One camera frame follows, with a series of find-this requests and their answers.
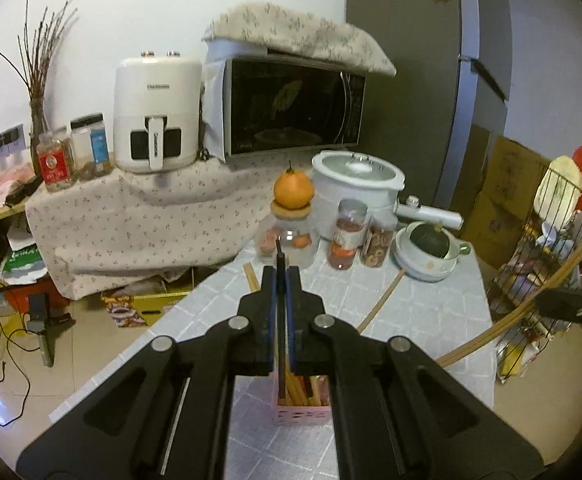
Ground red plastic spoon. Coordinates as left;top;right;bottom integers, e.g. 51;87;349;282
317;376;330;406

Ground yellow printed box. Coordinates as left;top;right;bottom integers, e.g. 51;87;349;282
100;286;192;328

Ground white air fryer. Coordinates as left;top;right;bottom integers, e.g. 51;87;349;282
113;51;202;174

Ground stacked white bowls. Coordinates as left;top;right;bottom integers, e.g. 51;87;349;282
391;221;471;283

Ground orange tangerine on jar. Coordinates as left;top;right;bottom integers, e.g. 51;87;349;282
274;164;315;210

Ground white rice cooker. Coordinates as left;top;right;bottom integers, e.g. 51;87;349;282
311;150;405;240

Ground printed bamboo chopstick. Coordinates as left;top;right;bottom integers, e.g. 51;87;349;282
243;262;259;292

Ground blue label jar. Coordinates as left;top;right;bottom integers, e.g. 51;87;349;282
70;113;113;182

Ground round glass jar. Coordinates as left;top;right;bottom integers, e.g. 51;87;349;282
254;200;320;269

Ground floral cloth on cabinet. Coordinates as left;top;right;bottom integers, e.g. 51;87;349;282
24;156;323;302

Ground red label jar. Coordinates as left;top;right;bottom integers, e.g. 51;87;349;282
36;127;76;193

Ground light bamboo chopstick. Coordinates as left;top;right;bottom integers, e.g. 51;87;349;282
285;374;311;406

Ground floral cloth on microwave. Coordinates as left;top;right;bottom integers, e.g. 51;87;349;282
202;2;396;77

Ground dried slices jar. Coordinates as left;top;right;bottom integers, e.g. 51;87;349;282
361;211;397;268

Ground red goji berry jar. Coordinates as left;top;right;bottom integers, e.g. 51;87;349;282
328;198;368;270

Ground grey refrigerator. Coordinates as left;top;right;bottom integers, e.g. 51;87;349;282
346;0;512;214

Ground dried branches in vase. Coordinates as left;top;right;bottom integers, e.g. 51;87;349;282
0;0;77;159

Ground cardboard box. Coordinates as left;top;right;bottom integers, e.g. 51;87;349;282
460;136;549;269

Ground lone bamboo chopstick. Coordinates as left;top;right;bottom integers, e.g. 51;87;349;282
357;269;406;334

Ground white handheld sealer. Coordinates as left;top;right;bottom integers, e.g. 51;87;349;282
395;195;464;231

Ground black wire rack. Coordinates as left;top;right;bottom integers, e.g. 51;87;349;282
488;167;582;382

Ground dark green squash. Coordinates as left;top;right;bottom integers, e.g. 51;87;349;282
409;223;451;259

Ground pink perforated utensil basket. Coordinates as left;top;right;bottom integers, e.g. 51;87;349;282
273;373;331;426

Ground brown wooden chopstick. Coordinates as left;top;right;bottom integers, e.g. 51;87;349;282
308;376;321;406

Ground black microwave oven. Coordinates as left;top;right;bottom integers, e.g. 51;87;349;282
201;39;366;162

